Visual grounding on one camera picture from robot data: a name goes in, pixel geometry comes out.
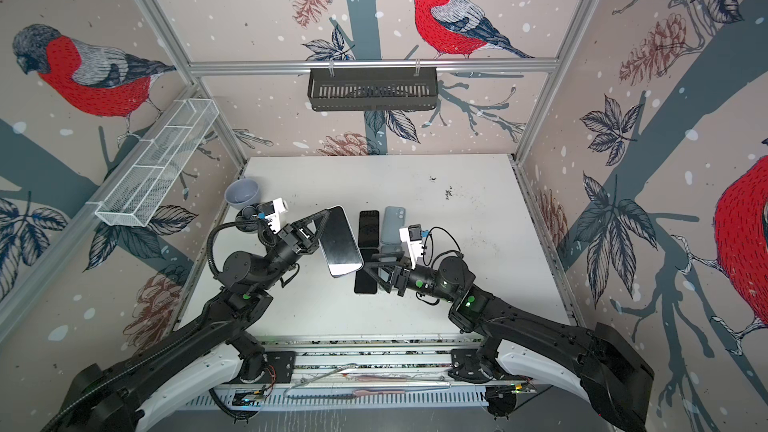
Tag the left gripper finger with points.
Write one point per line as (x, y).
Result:
(302, 226)
(317, 224)

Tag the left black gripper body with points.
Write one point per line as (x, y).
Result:
(288, 248)

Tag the black phone from case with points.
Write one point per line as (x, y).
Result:
(364, 283)

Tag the dark grey flower dish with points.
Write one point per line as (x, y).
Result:
(249, 219)

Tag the aluminium front rail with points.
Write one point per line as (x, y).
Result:
(357, 377)

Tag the lavender bowl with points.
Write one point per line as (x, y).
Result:
(242, 193)

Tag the light blue phone case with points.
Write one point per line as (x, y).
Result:
(389, 249)

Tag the black wire wall basket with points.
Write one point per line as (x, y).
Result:
(373, 89)

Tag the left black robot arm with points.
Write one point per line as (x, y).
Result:
(213, 348)

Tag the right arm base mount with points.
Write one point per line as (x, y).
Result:
(469, 366)

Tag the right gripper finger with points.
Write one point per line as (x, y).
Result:
(374, 260)
(383, 275)

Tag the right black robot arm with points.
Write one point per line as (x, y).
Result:
(597, 365)

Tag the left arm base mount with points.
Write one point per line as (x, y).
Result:
(271, 367)

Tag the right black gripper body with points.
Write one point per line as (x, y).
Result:
(427, 281)

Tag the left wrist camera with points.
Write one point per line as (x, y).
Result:
(271, 213)

